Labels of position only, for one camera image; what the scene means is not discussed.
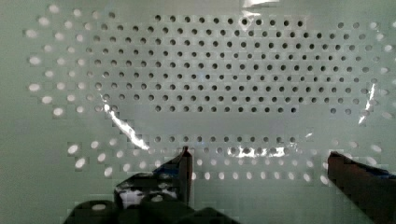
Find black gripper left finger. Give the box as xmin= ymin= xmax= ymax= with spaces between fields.
xmin=114 ymin=146 xmax=192 ymax=209

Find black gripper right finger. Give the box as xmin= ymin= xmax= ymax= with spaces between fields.
xmin=328 ymin=151 xmax=396 ymax=224

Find green strainer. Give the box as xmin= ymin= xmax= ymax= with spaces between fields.
xmin=1 ymin=0 xmax=395 ymax=224

